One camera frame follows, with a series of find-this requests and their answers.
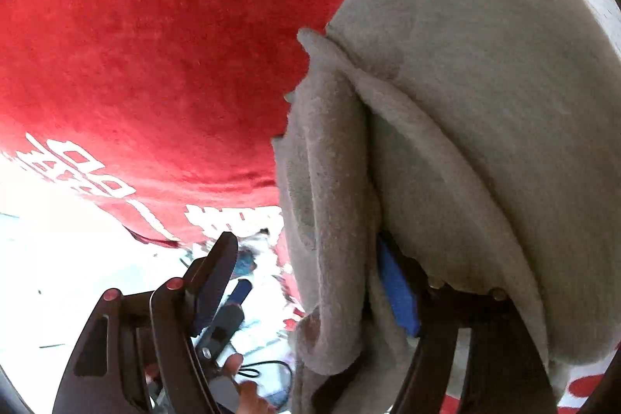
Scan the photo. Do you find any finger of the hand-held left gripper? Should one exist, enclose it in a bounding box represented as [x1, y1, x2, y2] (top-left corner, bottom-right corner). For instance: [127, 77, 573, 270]
[196, 278, 254, 362]

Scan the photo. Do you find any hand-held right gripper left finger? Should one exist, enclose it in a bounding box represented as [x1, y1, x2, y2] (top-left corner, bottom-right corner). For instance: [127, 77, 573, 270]
[52, 232, 239, 414]

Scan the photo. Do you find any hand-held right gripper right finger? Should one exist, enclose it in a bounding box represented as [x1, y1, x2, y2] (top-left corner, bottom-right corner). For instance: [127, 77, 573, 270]
[377, 238, 560, 414]

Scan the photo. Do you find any grey small garment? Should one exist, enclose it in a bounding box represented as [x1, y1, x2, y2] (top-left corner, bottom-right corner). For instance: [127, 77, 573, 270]
[272, 0, 621, 414]

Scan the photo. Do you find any person's left hand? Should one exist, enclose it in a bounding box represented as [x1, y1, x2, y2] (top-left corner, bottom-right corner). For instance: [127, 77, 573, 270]
[222, 352, 278, 414]

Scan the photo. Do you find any red printed blanket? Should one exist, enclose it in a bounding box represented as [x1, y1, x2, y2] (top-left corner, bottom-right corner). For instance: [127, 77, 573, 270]
[0, 0, 621, 414]

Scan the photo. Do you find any black cable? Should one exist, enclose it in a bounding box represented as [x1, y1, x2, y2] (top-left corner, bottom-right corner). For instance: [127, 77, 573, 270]
[238, 360, 295, 410]

